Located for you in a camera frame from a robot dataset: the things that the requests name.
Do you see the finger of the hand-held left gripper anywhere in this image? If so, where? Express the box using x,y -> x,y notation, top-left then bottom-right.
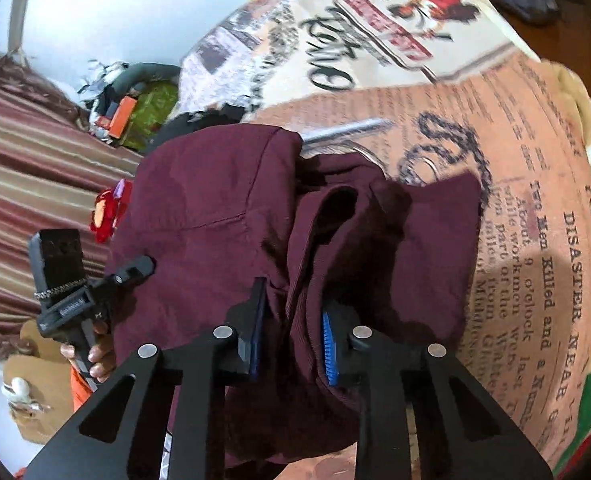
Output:
102,255 -> 155,286

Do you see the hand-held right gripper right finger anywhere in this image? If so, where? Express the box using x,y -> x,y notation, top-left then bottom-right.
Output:
320,302 -> 559,480

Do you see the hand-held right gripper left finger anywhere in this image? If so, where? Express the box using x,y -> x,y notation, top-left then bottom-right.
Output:
25,276 -> 268,480

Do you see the maroon sweatshirt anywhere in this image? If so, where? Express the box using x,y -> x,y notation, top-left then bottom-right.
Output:
110,124 -> 483,468

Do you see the metal clothes hanger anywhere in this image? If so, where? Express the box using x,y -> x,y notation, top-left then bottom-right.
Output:
300,117 -> 449,178

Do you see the person's left hand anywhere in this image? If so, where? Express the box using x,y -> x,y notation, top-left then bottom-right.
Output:
60,321 -> 117,382

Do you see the red toy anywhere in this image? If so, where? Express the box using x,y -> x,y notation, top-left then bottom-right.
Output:
89,180 -> 133,243

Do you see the cardboard box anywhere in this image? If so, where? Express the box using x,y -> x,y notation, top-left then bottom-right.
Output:
2,320 -> 76,446

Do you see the striped curtain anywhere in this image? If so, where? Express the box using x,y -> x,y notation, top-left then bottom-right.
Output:
0,55 -> 146,341

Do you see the small white object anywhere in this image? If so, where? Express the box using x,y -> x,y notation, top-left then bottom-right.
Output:
0,377 -> 51,413

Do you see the black cloth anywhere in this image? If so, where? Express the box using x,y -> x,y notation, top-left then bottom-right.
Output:
150,110 -> 246,156

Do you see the orange box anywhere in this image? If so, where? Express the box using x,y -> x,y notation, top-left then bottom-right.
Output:
98,96 -> 138,138

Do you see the dark grey cloth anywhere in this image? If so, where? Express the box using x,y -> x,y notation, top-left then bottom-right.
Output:
108,62 -> 181,98

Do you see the printed blanket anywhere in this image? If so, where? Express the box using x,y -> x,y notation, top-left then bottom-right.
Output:
178,0 -> 591,476

